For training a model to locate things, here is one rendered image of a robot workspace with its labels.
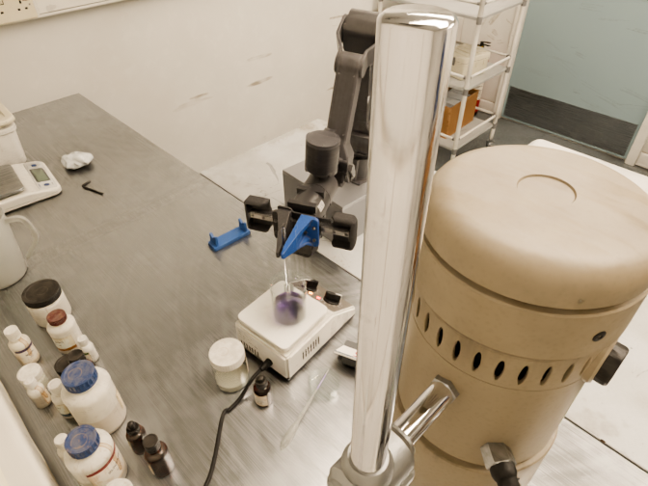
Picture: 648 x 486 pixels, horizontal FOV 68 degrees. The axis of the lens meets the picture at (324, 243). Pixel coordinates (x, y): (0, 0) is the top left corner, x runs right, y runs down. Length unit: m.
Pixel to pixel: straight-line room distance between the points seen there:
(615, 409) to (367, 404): 0.82
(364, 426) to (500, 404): 0.09
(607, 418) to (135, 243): 1.02
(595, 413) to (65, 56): 1.91
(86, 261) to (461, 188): 1.06
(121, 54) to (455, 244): 1.99
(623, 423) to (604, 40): 2.84
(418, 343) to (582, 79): 3.41
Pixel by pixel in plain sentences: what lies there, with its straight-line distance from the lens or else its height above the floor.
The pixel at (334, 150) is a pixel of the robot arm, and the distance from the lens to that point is 0.78.
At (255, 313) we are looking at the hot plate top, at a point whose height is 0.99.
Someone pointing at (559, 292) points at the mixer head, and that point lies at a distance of 0.20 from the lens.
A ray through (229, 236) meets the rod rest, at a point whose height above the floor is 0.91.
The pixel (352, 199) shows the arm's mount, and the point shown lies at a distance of 1.07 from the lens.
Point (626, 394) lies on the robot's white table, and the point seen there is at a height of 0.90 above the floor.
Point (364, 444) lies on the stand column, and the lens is 0.19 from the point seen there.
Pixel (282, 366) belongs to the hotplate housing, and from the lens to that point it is 0.85.
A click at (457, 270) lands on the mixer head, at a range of 0.20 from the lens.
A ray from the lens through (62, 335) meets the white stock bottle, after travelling 0.99.
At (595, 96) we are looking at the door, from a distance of 3.63.
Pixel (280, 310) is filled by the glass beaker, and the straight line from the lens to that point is 0.81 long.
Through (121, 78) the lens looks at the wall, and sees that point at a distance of 2.15.
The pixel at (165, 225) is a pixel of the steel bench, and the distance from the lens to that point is 1.25.
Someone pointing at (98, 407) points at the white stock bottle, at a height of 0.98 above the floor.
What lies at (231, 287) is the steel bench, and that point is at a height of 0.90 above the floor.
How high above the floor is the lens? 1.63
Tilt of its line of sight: 41 degrees down
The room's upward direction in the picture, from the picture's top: 1 degrees counter-clockwise
